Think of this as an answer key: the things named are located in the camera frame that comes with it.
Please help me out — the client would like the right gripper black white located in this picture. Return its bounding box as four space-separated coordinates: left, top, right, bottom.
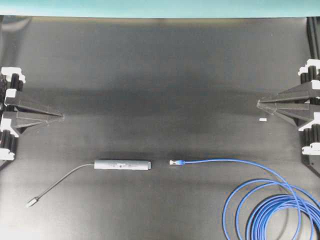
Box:
257 58 320 156

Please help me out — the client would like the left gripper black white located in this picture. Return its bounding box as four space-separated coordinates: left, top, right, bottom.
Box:
0 67 63 160

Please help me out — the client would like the blue LAN cable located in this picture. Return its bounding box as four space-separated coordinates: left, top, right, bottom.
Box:
169 158 320 240

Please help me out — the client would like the grey USB hub with cable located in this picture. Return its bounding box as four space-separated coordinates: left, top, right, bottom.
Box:
25 159 152 208

